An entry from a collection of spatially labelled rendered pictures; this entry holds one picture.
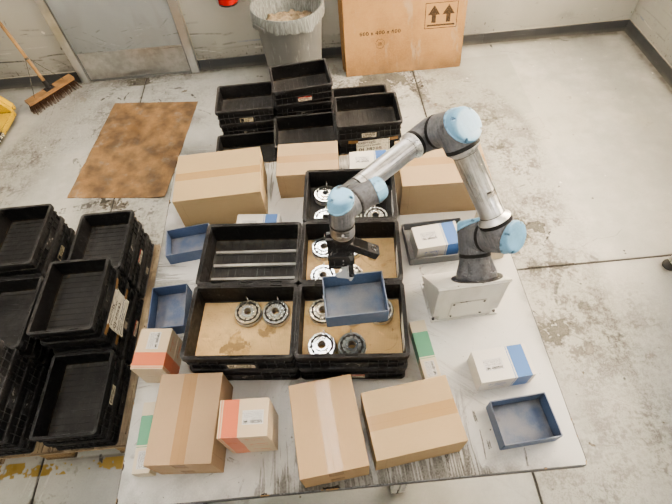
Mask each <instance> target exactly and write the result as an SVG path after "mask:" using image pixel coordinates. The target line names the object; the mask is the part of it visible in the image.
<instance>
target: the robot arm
mask: <svg viewBox="0 0 672 504"><path fill-rule="evenodd" d="M481 128H482V123H481V120H480V117H479V116H478V114H477V113H476V112H475V111H474V110H473V109H471V108H469V107H466V106H460V107H453V108H450V109H449V110H446V111H443V112H439V113H436V114H432V115H430V116H428V117H426V118H424V119H423V120H422V121H420V122H419V123H418V124H416V125H415V126H414V127H413V128H411V129H410V130H409V131H408V132H406V133H405V134H404V135H403V136H402V140H401V141H399V142H398V143H397V144H395V145H394V146H393V147H392V148H390V149H389V150H388V151H386V152H385V153H384V154H382V155H381V156H380V157H378V158H377V159H376V160H375V161H373V162H372V163H371V164H369V165H368V166H367V167H365V168H364V169H363V170H361V171H360V172H359V173H358V174H356V175H355V176H354V177H352V178H351V179H350V180H348V181H347V182H346V183H344V184H343V185H338V186H336V187H334V188H333V189H332V191H331V192H330V193H329V194H328V197H327V210H328V216H329V227H330V232H326V242H327V249H328V263H329V269H342V271H340V272H338V273H336V275H335V276H336V277H338V278H347V279H349V281H352V279H353V278H354V265H355V261H354V252H355V253H358V254H361V255H363V256H366V257H369V258H372V259H377V257H378V256H379V255H380V251H379V246H378V245H376V244H373V243H371V242H368V241H365V240H362V239H360V238H357V237H355V217H356V216H358V215H359V214H361V213H363V212H365V211H366V210H368V209H370V208H371V207H373V206H375V205H376V204H378V203H380V202H381V201H383V200H384V199H386V198H387V196H388V188H387V185H386V183H385V181H386V180H387V179H389V178H390V177H391V176H392V175H394V174H395V173H396V172H397V171H399V170H400V169H401V168H403V167H404V166H405V165H406V164H408V163H409V162H410V161H411V160H413V159H414V158H420V157H421V156H423V155H424V154H425V153H427V152H430V151H433V150H436V149H441V148H443V150H444V152H445V154H446V156H447V157H448V158H451V159H453V160H454V163H455V165H456V167H457V169H458V171H459V174H460V176H461V178H462V180H463V182H464V185H465V187H466V189H467V191H468V193H469V196H470V198H471V200H472V202H473V204H474V207H475V209H476V211H477V213H478V215H479V217H477V218H472V219H467V220H461V221H459V222H458V223H457V231H456V233H457V238H458V249H459V263H458V268H457V272H456V279H458V280H461V281H484V280H490V279H493V278H496V277H497V276H498V274H497V269H496V267H495V265H494V262H493V260H492V258H491V253H502V254H514V253H516V252H518V251H519V250H520V249H521V248H522V247H523V245H524V243H525V239H526V227H525V225H524V223H523V222H521V221H519V220H514V218H513V216H512V214H511V212H510V210H507V209H504V207H503V205H502V202H501V200H500V198H499V195H498V193H497V191H496V188H495V186H494V184H493V181H492V179H491V177H490V174H489V172H488V170H487V167H486V165H485V163H484V160H483V158H482V156H481V153H480V151H479V149H478V146H479V143H480V138H479V137H480V135H481V132H482V130H481ZM353 264H354V265H353Z"/></svg>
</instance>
